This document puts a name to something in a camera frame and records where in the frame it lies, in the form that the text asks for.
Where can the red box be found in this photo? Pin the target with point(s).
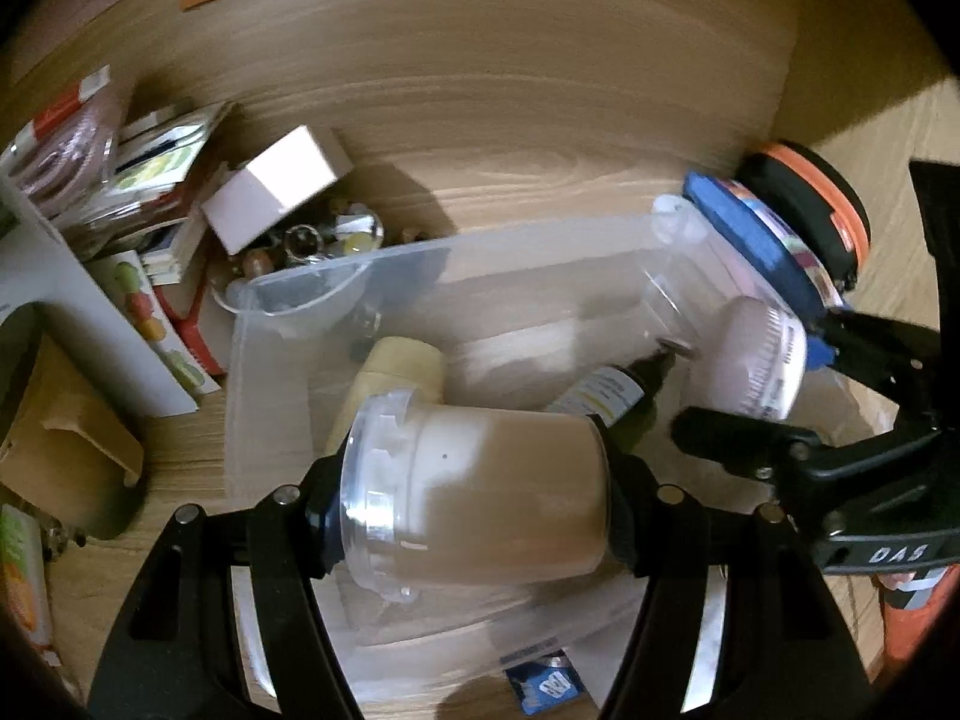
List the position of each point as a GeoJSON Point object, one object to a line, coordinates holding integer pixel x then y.
{"type": "Point", "coordinates": [202, 330]}

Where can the white round jar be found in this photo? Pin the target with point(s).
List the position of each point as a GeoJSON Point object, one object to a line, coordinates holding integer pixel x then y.
{"type": "Point", "coordinates": [750, 352]}

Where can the orange and green packet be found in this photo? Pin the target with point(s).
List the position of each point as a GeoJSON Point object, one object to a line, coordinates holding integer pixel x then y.
{"type": "Point", "coordinates": [22, 577]}

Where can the dark dropper bottle yellow label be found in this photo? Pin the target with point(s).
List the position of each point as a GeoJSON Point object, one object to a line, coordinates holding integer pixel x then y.
{"type": "Point", "coordinates": [600, 394]}

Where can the clear plastic bowl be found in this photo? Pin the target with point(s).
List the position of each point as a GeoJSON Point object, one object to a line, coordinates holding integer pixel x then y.
{"type": "Point", "coordinates": [307, 296]}

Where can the orange and black round case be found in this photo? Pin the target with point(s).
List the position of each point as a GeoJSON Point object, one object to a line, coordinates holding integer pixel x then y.
{"type": "Point", "coordinates": [814, 202]}

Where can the stack of booklets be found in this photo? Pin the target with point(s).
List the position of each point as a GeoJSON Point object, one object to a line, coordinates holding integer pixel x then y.
{"type": "Point", "coordinates": [165, 157]}

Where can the blue packet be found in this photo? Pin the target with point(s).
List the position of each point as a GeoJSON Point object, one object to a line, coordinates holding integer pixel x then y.
{"type": "Point", "coordinates": [544, 682]}

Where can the wooden desktop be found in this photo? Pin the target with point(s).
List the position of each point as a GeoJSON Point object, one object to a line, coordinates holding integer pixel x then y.
{"type": "Point", "coordinates": [487, 90]}

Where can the small white box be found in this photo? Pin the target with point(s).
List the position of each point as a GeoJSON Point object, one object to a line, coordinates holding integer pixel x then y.
{"type": "Point", "coordinates": [277, 180]}

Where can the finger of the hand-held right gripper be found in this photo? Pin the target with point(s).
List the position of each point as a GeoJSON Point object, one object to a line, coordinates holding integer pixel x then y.
{"type": "Point", "coordinates": [742, 439]}
{"type": "Point", "coordinates": [862, 345]}

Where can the white box with fruit print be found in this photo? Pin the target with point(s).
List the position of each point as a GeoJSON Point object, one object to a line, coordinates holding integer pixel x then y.
{"type": "Point", "coordinates": [97, 315]}

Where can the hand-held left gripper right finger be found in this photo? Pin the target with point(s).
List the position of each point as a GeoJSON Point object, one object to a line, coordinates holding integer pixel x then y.
{"type": "Point", "coordinates": [619, 514]}

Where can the folded cardboard piece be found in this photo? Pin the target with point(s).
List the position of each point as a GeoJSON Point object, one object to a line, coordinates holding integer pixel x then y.
{"type": "Point", "coordinates": [75, 435]}

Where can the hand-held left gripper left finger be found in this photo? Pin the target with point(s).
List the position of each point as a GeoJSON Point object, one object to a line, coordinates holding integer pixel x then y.
{"type": "Point", "coordinates": [324, 532]}

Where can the clear plastic storage bin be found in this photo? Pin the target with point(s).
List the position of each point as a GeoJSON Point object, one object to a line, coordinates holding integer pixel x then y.
{"type": "Point", "coordinates": [525, 300]}

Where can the blue round lid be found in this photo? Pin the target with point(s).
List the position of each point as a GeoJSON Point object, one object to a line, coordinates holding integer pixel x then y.
{"type": "Point", "coordinates": [757, 240]}

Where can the cream jar with clear lid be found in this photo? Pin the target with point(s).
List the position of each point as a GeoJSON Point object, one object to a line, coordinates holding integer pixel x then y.
{"type": "Point", "coordinates": [487, 487]}

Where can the clear package with red label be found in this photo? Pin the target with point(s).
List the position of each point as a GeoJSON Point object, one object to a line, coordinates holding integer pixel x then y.
{"type": "Point", "coordinates": [60, 142]}

